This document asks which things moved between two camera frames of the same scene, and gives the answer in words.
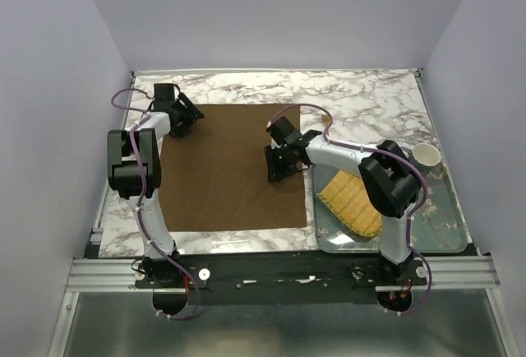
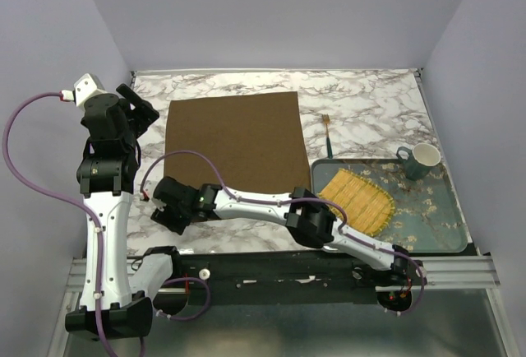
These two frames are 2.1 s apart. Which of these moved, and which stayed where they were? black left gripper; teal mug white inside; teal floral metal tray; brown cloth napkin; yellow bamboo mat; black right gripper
Moved: black left gripper; brown cloth napkin; black right gripper
Stayed: yellow bamboo mat; teal mug white inside; teal floral metal tray
